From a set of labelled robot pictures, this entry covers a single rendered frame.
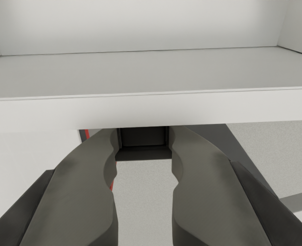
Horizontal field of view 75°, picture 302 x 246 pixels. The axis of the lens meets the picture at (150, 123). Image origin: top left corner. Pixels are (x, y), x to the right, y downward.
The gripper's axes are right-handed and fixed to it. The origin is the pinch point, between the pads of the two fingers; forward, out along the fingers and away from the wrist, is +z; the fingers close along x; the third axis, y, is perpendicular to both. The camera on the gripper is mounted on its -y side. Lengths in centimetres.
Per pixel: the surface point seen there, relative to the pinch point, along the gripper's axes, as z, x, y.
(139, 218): 91, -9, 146
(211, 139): 51, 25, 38
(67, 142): 14.5, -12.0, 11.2
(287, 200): 17.4, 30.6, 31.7
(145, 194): 91, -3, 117
